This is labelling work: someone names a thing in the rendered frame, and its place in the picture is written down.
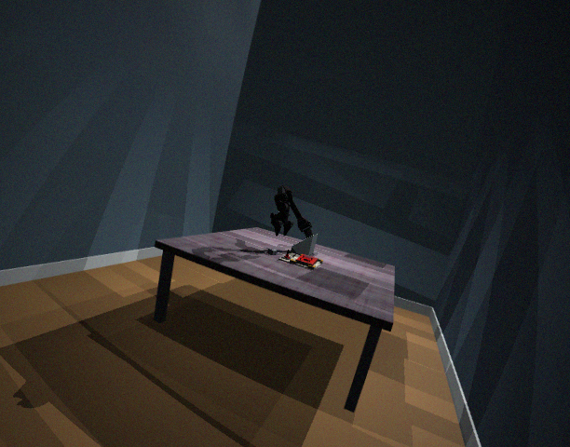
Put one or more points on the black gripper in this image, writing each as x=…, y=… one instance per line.
x=283, y=219

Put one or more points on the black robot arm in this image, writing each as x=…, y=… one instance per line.
x=285, y=194

